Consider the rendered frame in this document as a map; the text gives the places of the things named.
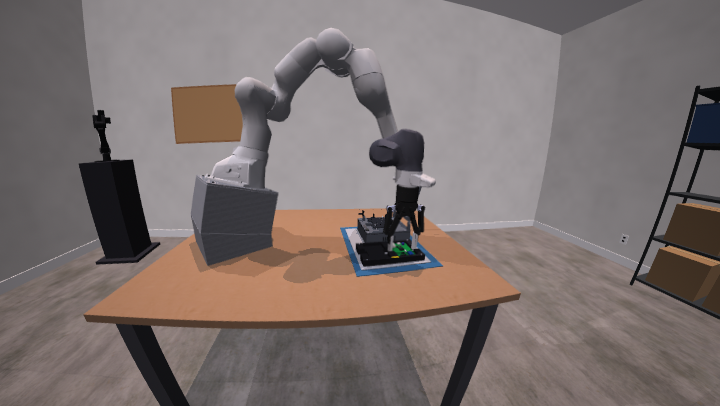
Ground green circuit board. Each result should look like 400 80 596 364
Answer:
393 242 415 256

